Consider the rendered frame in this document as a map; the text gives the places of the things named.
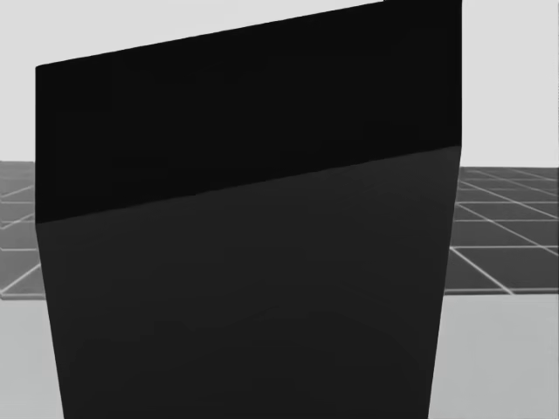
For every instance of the black screen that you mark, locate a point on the black screen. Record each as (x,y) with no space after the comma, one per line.
(244,118)

